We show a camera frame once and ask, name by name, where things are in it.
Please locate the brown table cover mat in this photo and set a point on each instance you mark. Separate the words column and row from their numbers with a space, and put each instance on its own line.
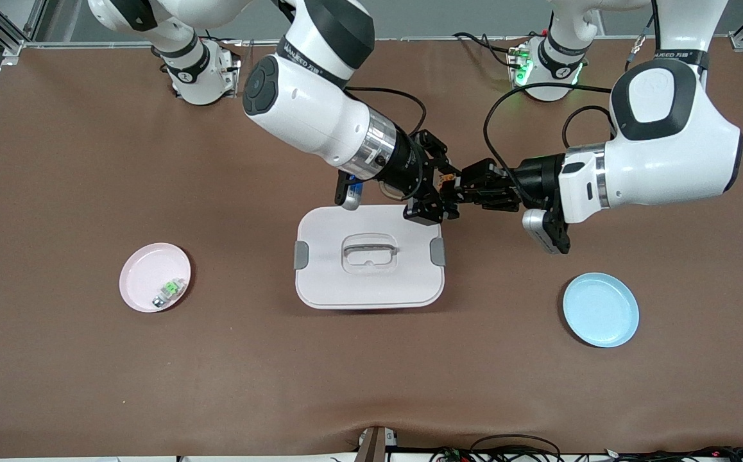
column 371, row 372

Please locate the orange push-button switch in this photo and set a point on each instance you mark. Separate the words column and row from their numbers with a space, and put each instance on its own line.
column 452, row 183

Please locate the white lidded box grey latches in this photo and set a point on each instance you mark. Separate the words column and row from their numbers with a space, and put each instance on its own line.
column 371, row 282

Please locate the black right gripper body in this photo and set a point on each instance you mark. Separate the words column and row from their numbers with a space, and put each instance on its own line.
column 407, row 167

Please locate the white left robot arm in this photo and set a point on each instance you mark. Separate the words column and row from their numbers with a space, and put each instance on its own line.
column 666, row 154

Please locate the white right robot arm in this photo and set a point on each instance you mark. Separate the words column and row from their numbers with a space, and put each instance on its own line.
column 307, row 115

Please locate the silver table edge rail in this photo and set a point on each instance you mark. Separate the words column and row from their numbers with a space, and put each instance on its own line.
column 423, row 38

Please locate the green push-button switch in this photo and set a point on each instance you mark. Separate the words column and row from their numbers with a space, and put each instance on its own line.
column 167, row 293

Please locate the pink round plate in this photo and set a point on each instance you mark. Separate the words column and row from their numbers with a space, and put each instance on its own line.
column 144, row 282

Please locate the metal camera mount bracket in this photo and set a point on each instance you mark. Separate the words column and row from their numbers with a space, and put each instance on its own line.
column 375, row 446

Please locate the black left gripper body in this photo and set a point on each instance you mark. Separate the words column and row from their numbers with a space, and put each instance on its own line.
column 534, row 179

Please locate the light blue round plate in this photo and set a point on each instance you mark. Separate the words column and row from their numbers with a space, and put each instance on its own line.
column 600, row 311

